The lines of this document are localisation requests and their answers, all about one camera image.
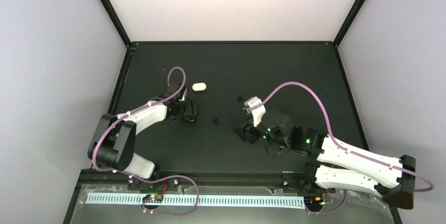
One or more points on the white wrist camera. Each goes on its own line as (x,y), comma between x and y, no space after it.
(183,95)
(253,106)

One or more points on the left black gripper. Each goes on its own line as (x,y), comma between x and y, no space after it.
(188,110)

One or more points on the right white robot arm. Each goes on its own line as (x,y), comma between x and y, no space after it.
(333,163)

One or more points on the small black table fixture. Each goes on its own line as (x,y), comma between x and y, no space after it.
(215,120)

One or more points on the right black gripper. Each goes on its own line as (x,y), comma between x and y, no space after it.
(245,131)

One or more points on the white slotted cable duct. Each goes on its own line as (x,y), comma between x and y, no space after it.
(292,202)

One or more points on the right black frame post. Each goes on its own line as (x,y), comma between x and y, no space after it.
(348,21)

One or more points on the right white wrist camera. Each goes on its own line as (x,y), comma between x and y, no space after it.
(253,106)

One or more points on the black frame post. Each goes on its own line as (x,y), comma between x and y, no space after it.
(348,21)
(112,14)

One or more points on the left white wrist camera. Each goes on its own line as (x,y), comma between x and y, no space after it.
(183,95)

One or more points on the black front mounting rail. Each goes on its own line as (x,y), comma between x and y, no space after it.
(289,181)

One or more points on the white earbud charging case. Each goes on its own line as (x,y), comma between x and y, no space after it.
(198,87)

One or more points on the left black frame post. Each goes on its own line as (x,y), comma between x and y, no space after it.
(112,14)

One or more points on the black earbud charging case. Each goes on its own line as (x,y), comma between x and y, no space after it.
(189,119)

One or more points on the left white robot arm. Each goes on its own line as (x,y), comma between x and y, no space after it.
(113,144)

